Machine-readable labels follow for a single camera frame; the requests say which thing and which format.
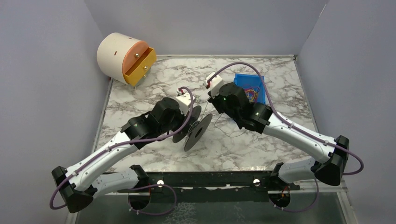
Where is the blue plastic bin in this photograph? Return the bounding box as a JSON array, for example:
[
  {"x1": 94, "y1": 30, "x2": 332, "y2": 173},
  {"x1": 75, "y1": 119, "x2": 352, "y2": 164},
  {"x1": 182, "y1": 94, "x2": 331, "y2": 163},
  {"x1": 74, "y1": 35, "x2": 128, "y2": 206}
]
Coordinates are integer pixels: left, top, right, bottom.
[{"x1": 233, "y1": 73, "x2": 267, "y2": 104}]

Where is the black cable spool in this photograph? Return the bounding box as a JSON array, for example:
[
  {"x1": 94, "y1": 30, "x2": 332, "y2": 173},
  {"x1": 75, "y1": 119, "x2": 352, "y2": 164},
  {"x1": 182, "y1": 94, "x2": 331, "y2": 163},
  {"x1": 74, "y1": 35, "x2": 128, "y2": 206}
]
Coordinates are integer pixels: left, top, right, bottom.
[{"x1": 172, "y1": 105, "x2": 212, "y2": 152}]

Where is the thin black wire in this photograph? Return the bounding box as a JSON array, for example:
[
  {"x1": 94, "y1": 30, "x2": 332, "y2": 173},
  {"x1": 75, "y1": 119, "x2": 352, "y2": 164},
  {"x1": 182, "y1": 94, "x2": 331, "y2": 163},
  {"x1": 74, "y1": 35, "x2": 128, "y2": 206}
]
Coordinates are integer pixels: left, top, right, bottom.
[{"x1": 189, "y1": 102, "x2": 248, "y2": 138}]

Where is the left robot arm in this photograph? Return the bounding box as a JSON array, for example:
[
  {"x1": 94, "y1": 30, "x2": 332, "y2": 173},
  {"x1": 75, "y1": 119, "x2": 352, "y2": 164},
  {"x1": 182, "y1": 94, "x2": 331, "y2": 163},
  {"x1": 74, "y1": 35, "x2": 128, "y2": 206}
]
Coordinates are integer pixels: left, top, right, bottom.
[{"x1": 49, "y1": 93, "x2": 194, "y2": 213}]

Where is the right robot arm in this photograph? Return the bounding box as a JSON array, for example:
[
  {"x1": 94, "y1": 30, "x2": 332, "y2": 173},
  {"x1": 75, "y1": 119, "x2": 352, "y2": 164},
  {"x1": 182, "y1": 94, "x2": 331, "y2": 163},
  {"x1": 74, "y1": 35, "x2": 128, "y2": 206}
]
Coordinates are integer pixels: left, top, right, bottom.
[{"x1": 207, "y1": 82, "x2": 349, "y2": 186}]

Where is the yellow drawer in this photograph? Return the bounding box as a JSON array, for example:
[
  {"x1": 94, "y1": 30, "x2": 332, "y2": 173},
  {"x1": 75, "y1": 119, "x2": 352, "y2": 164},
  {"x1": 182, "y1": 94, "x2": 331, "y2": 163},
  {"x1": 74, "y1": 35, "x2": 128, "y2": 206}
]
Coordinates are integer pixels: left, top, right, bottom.
[{"x1": 122, "y1": 47, "x2": 157, "y2": 86}]

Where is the cream cylindrical drawer cabinet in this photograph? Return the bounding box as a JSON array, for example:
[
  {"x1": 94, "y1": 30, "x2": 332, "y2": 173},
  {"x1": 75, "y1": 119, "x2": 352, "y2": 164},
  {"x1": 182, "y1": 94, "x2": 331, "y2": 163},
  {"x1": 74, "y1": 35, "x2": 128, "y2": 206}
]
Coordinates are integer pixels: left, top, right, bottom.
[{"x1": 97, "y1": 32, "x2": 150, "y2": 87}]

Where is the red wire bundle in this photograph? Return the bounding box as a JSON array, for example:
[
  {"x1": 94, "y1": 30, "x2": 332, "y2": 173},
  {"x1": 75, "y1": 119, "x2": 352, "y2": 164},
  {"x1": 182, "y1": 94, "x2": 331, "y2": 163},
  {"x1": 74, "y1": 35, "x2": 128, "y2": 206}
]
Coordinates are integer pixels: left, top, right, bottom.
[{"x1": 242, "y1": 85, "x2": 262, "y2": 104}]

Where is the yellow wire bundle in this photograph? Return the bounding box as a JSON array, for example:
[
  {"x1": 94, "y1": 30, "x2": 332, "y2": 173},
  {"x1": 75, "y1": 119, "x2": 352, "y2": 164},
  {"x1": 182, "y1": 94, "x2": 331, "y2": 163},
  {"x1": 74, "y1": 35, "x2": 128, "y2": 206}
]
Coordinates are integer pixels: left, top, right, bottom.
[{"x1": 246, "y1": 89, "x2": 261, "y2": 101}]

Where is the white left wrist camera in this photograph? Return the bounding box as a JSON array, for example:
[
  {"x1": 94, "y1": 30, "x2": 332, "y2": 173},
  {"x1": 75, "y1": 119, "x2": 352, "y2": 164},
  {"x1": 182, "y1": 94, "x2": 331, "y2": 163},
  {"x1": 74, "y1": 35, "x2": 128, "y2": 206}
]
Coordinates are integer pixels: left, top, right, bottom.
[{"x1": 175, "y1": 89, "x2": 196, "y2": 116}]

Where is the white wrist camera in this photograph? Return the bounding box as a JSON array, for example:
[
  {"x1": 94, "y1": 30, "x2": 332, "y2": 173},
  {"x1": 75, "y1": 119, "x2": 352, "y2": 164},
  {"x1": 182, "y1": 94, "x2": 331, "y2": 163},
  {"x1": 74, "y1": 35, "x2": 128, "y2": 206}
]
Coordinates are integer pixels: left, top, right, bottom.
[
  {"x1": 175, "y1": 89, "x2": 196, "y2": 116},
  {"x1": 204, "y1": 72, "x2": 224, "y2": 98}
]

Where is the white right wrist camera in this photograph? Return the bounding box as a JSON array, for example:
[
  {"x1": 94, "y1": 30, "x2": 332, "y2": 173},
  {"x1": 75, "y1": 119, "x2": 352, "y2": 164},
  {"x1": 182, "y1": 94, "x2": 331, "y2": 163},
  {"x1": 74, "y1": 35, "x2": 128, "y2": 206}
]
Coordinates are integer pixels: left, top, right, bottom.
[{"x1": 204, "y1": 72, "x2": 224, "y2": 98}]

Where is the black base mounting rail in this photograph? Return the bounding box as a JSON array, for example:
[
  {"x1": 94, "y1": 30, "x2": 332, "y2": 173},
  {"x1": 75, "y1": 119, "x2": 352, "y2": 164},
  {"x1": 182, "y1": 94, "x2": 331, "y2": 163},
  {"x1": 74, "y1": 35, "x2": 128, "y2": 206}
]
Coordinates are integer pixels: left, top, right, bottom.
[{"x1": 85, "y1": 164, "x2": 301, "y2": 205}]

